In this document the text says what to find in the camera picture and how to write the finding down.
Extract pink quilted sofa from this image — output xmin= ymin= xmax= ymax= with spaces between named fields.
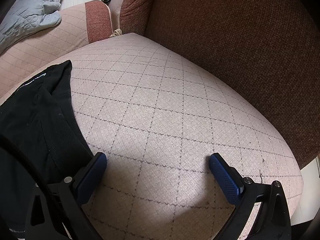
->
xmin=0 ymin=0 xmax=320 ymax=240

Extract grey quilted blanket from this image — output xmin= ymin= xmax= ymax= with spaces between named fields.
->
xmin=0 ymin=0 xmax=67 ymax=53

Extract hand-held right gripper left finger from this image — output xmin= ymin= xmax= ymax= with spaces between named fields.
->
xmin=25 ymin=152 xmax=108 ymax=240

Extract black pants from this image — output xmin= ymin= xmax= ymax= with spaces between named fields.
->
xmin=0 ymin=59 xmax=100 ymax=240

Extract beige sofa cover tassel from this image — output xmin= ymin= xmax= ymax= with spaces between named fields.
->
xmin=109 ymin=28 xmax=123 ymax=39

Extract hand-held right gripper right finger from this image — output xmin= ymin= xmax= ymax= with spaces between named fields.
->
xmin=209 ymin=152 xmax=292 ymax=240

